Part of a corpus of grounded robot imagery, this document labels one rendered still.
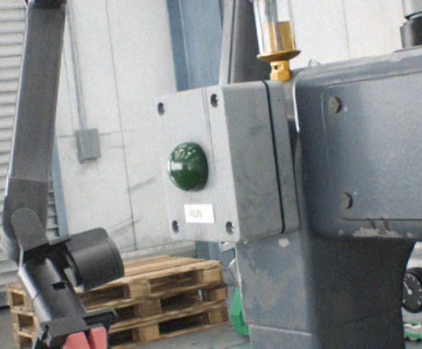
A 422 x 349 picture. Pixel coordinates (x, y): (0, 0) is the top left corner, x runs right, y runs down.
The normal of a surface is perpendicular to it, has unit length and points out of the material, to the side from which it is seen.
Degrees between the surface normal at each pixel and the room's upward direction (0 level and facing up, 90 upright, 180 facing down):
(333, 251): 90
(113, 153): 90
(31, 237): 63
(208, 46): 90
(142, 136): 90
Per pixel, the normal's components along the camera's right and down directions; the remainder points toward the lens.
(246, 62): 0.34, -0.26
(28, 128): 0.15, -0.44
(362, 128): -0.82, 0.13
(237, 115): 0.57, -0.03
